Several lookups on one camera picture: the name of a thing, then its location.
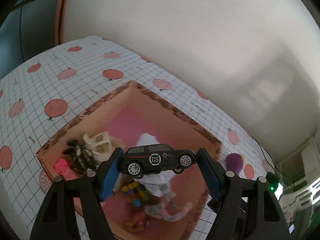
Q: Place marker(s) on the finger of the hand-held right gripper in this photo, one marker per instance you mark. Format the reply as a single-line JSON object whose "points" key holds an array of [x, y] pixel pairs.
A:
{"points": [[211, 205]]}

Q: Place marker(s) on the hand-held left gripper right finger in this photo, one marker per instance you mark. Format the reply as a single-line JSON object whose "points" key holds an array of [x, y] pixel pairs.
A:
{"points": [[208, 177]]}

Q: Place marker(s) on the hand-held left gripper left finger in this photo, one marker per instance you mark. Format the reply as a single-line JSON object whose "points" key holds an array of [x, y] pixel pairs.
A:
{"points": [[110, 177]]}

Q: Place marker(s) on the purple jar with yellow lid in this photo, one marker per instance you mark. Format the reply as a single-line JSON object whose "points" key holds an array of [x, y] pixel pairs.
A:
{"points": [[232, 162]]}

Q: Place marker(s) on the colourful building block toy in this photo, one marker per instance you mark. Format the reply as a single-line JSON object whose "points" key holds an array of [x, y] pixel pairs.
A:
{"points": [[135, 192]]}

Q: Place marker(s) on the black and gold toy figure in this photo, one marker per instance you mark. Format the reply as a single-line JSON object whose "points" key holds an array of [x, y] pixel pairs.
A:
{"points": [[80, 155]]}

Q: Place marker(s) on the small white toy chair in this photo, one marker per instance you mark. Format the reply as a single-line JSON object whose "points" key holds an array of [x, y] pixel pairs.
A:
{"points": [[96, 142]]}

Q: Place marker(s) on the black toy car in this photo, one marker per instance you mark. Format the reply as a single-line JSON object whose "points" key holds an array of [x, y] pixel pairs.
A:
{"points": [[155, 158]]}

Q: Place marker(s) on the pink plastic hair clip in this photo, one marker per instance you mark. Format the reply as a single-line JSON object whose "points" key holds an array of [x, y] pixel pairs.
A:
{"points": [[62, 166]]}

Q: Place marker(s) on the white and blue fabric scrunchie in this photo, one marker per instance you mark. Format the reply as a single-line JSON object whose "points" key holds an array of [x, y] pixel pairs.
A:
{"points": [[160, 182]]}

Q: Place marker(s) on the pastel pony toy figure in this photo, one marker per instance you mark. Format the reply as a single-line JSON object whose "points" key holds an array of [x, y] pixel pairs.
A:
{"points": [[162, 212]]}

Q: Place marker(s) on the orange puppy toy figure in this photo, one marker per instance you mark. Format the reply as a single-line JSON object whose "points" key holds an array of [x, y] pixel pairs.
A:
{"points": [[135, 223]]}

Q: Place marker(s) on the pink floral cardboard box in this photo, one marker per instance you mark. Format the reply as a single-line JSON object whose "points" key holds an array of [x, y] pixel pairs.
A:
{"points": [[150, 120]]}

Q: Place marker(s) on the checked fruit-print cloth desktop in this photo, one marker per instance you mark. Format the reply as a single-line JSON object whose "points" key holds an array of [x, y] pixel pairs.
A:
{"points": [[75, 62]]}

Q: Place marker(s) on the white cut-out chair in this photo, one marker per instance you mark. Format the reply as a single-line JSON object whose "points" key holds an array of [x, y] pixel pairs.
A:
{"points": [[305, 190]]}

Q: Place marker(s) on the white shelf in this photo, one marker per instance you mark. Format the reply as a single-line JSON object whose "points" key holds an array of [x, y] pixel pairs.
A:
{"points": [[310, 160]]}

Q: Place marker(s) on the pink board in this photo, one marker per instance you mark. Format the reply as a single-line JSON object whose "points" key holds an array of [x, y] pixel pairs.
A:
{"points": [[59, 17]]}

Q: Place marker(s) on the dark blue refrigerator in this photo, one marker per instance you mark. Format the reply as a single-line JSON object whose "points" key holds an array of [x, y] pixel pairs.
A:
{"points": [[25, 30]]}

